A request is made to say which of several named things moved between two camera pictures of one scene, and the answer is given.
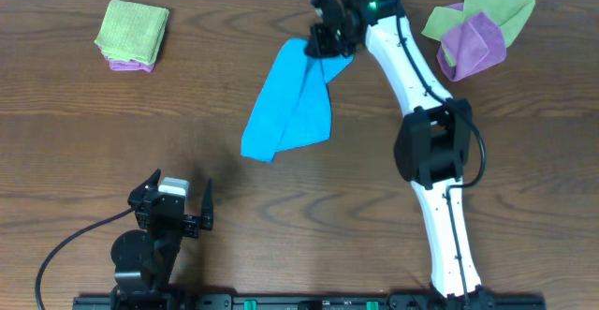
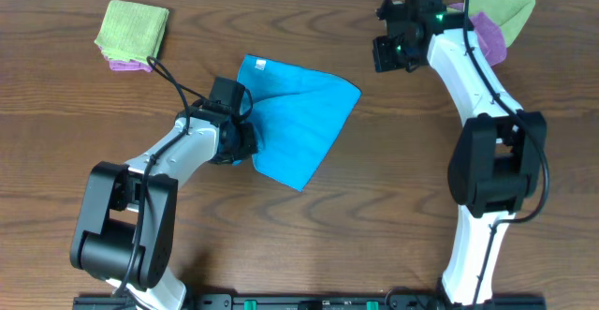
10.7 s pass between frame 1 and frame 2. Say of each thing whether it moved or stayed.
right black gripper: moved
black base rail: stayed
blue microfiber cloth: moved
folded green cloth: stayed
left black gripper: moved
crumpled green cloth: stayed
